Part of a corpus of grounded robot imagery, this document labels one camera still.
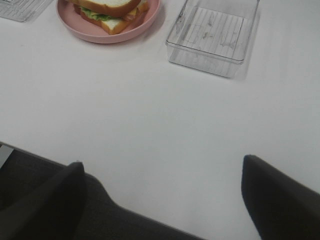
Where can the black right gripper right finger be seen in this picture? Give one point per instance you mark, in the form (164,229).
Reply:
(280,207)

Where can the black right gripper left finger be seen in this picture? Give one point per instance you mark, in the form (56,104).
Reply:
(50,212)

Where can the bread slice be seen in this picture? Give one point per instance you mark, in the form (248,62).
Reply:
(113,26)
(113,8)

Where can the green lettuce leaf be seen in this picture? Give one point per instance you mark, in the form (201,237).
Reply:
(95,16)

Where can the yellow cheese slice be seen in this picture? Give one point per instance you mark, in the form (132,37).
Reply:
(132,11)

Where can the pink round plate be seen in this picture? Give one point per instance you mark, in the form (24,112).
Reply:
(102,29)

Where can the clear right plastic tray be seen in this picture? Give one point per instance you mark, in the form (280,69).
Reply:
(212,36)

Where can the clear plastic tray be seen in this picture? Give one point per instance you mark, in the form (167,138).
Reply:
(22,10)
(212,36)

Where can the clear left plastic tray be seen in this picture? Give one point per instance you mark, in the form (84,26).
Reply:
(22,10)

